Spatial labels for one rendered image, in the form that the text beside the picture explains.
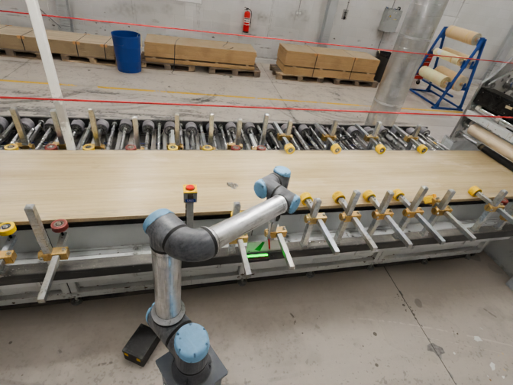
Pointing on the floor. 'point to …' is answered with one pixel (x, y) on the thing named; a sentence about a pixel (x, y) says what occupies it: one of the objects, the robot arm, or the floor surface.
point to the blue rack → (454, 77)
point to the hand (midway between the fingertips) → (274, 221)
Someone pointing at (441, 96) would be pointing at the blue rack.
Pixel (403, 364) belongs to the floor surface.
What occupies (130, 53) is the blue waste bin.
